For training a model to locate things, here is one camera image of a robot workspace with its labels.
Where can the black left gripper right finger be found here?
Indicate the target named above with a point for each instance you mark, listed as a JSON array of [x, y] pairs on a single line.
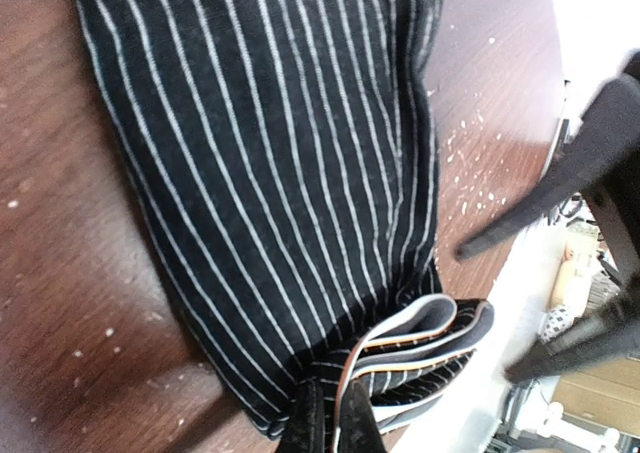
[[358, 428]]

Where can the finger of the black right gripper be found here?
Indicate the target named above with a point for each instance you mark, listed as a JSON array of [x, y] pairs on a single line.
[[560, 353]]

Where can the black striped underwear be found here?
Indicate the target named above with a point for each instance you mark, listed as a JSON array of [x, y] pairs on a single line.
[[285, 159]]

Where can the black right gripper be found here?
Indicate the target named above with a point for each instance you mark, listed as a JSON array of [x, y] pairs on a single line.
[[612, 120]]

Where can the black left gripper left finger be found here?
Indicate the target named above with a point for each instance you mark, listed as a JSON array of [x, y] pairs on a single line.
[[313, 422]]

